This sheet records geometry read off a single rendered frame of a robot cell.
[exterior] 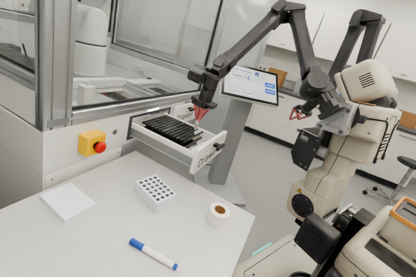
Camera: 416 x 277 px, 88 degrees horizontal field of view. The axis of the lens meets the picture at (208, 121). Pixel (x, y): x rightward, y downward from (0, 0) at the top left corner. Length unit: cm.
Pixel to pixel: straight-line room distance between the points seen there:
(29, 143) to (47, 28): 35
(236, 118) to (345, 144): 108
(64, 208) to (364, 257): 90
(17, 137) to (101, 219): 38
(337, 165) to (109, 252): 88
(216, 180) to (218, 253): 153
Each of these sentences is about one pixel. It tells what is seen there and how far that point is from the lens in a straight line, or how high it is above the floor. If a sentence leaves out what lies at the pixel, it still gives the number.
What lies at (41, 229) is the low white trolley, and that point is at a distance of 72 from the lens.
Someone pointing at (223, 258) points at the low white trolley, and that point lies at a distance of 70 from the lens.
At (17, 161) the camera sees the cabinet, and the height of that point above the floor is 78.
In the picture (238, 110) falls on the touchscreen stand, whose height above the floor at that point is 83.
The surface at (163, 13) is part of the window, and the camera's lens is 98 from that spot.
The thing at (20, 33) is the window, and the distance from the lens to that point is 81.
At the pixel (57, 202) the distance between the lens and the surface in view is 76.
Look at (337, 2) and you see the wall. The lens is 461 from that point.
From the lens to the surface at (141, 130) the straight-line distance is 94.
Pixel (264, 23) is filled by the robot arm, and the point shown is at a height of 143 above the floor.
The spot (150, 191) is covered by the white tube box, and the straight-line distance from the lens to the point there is 77.
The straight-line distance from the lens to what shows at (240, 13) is 262.
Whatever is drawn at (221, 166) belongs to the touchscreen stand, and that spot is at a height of 25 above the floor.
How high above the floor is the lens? 128
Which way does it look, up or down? 19 degrees down
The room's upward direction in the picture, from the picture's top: 16 degrees clockwise
